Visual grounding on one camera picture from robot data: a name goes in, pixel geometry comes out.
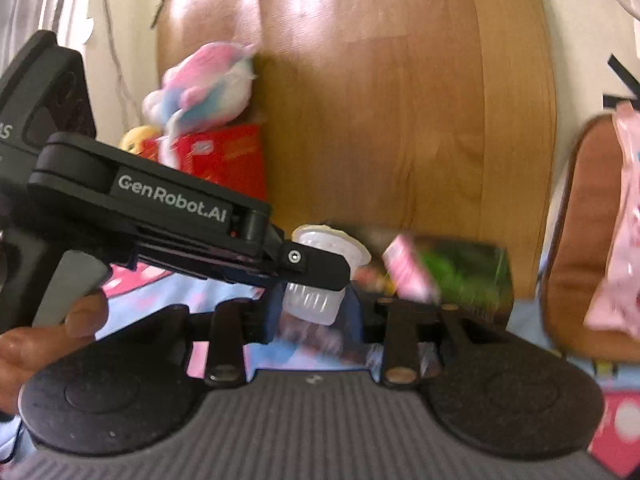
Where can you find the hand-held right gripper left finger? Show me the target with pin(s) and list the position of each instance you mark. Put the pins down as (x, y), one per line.
(265, 325)

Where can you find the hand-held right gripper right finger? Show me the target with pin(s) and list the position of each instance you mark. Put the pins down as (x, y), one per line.
(354, 315)

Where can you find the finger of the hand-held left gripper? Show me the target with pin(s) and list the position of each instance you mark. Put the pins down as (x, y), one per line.
(310, 265)

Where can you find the clear plastic jelly cup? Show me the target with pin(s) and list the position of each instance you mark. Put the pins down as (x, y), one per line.
(327, 240)

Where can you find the black cardboard box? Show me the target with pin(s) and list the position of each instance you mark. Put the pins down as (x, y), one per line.
(506, 280)

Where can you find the person's left hand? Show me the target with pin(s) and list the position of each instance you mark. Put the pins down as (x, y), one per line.
(45, 350)

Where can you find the small pink snack packet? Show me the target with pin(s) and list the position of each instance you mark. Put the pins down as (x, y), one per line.
(412, 270)

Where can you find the yellow plush toy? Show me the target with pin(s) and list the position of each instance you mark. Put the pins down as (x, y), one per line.
(137, 140)

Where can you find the red gift bag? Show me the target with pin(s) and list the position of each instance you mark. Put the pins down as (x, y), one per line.
(225, 155)

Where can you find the pastel plush toy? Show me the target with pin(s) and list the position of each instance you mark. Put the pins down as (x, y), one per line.
(210, 85)

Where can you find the brown seat cushion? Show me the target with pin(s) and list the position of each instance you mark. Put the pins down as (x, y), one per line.
(575, 260)

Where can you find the large pink snack bag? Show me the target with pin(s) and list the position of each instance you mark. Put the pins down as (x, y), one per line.
(620, 240)

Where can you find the pink cartoon printed blanket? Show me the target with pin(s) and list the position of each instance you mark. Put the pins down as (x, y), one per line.
(620, 425)

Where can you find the black tape strip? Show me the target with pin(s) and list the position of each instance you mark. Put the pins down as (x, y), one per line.
(625, 72)
(622, 101)

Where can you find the wood grain wall board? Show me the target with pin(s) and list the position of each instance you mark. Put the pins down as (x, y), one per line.
(380, 110)

